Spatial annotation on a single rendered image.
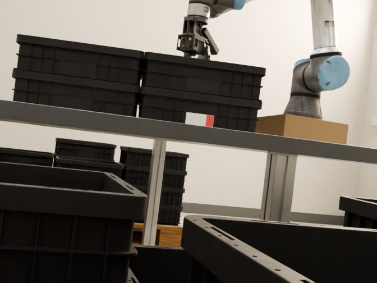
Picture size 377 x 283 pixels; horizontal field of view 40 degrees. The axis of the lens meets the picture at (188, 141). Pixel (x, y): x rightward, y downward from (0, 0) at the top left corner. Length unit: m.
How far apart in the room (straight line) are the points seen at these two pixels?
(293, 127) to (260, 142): 0.66
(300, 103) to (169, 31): 3.16
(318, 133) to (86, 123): 1.04
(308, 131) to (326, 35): 0.35
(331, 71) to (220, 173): 3.34
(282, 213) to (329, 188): 4.30
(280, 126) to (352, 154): 0.58
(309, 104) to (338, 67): 0.19
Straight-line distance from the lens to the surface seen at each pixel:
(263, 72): 1.72
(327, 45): 1.94
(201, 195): 5.09
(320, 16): 1.96
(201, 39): 1.74
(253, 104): 1.70
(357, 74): 5.84
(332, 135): 2.01
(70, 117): 1.17
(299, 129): 1.94
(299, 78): 2.03
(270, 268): 0.28
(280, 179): 1.36
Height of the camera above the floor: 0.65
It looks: level
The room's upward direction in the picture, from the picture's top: 7 degrees clockwise
